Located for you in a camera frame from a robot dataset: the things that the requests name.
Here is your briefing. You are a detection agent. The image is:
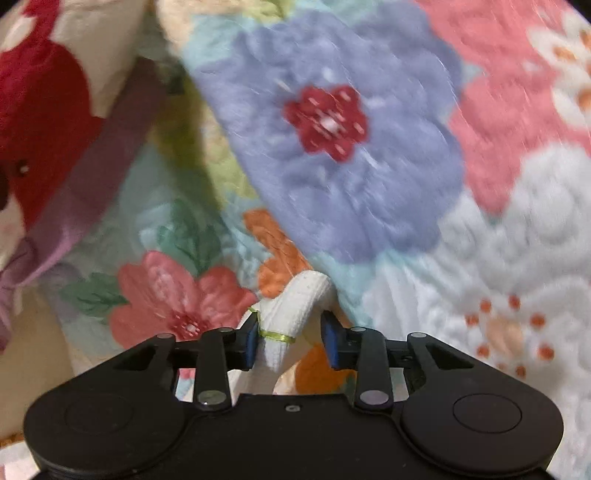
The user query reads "white quilt with red print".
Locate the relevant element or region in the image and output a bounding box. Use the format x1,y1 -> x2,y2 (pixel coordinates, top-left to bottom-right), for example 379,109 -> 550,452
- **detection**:
0,0 -> 171,352

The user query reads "cream knit garment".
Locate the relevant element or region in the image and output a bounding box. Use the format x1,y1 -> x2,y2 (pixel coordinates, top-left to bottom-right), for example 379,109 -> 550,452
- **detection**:
256,271 -> 333,374

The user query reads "floral quilt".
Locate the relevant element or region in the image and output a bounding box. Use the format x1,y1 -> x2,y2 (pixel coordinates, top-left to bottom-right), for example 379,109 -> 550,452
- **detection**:
46,0 -> 591,462

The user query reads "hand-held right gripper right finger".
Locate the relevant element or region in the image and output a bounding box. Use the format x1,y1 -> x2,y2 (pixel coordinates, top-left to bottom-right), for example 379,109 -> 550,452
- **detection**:
321,310 -> 474,411

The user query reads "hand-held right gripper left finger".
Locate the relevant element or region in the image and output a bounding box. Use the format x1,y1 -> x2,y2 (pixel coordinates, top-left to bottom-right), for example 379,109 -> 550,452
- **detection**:
113,311 -> 259,411

